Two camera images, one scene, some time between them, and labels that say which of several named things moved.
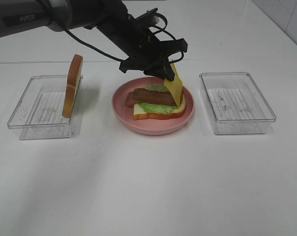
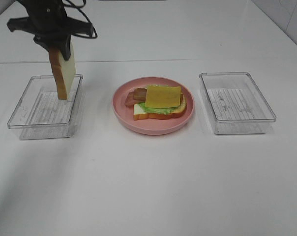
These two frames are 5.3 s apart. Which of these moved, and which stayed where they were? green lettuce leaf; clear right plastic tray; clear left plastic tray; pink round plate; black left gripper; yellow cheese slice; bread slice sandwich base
Moved: black left gripper; yellow cheese slice
Stayed: pink round plate; clear right plastic tray; clear left plastic tray; green lettuce leaf; bread slice sandwich base
